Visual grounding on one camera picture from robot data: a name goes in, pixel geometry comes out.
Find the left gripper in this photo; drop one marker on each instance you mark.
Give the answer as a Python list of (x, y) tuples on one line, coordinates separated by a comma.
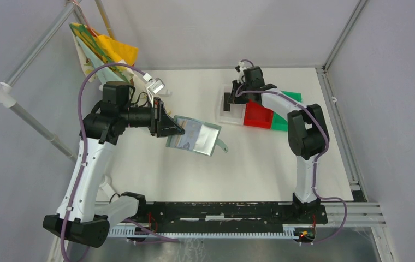
[(162, 125)]

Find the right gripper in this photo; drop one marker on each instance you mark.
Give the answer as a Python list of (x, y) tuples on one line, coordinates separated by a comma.
[(234, 99)]

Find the green leather card holder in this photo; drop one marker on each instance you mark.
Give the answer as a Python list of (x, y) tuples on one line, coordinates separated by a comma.
[(200, 137)]

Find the black credit card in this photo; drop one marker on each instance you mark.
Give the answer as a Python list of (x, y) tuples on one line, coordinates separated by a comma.
[(226, 106)]

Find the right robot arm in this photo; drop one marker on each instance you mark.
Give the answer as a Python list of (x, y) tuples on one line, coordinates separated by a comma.
[(308, 136)]

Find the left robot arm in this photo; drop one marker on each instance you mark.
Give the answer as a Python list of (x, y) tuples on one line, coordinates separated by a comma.
[(78, 219)]

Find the clear plastic bin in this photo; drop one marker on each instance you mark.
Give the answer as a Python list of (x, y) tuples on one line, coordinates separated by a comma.
[(236, 114)]

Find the red plastic bin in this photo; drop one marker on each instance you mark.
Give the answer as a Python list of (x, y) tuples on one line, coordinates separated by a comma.
[(257, 116)]

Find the patterned cloth bags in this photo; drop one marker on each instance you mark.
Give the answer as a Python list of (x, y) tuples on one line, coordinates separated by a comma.
[(95, 49)]

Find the white pipe pole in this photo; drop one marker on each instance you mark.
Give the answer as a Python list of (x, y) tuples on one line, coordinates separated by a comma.
[(9, 102)]

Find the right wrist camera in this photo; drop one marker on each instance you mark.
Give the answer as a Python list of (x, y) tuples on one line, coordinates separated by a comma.
[(241, 66)]

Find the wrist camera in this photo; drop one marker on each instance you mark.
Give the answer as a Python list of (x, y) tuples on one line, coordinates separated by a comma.
[(153, 86), (241, 66)]

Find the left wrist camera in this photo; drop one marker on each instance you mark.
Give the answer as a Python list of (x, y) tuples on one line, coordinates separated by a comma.
[(153, 86)]

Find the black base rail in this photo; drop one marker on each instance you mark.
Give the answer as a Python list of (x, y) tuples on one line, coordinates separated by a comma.
[(227, 217)]

